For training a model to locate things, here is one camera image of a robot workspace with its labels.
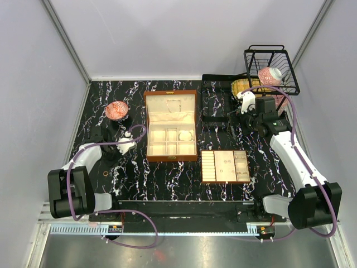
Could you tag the brown open jewelry box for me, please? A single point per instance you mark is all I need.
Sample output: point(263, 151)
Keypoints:
point(171, 125)

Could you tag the pink patterned cup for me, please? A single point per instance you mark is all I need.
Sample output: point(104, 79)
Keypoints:
point(280, 101)

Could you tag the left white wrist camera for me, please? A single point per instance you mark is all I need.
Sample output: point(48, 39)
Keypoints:
point(126, 143)

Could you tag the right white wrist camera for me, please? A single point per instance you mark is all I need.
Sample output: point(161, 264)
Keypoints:
point(248, 101)

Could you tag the black flat drain tray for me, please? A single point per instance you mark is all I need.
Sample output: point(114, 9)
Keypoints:
point(217, 99)

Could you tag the brown flat jewelry tray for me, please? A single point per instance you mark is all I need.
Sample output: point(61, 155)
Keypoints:
point(224, 167)

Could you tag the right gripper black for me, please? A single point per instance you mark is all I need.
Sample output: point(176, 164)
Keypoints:
point(236, 118)

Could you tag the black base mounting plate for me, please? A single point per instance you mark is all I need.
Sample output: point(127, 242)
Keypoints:
point(199, 217)

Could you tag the yellow woven plate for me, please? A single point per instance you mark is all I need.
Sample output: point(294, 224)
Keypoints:
point(243, 84)

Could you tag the black wire dish rack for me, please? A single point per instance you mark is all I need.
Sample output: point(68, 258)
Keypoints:
point(270, 65)

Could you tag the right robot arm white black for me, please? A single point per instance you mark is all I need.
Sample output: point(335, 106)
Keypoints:
point(317, 201)

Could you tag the pink patterned bowl in rack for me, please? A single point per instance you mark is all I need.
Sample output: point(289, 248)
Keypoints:
point(270, 76)

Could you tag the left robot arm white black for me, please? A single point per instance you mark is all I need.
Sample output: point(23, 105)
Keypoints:
point(71, 186)

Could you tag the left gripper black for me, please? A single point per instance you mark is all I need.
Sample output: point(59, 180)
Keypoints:
point(112, 163)

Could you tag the red patterned bowl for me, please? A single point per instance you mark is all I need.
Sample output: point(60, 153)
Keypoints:
point(116, 110)

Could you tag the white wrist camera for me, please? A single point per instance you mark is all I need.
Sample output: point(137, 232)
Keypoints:
point(126, 143)
point(248, 101)

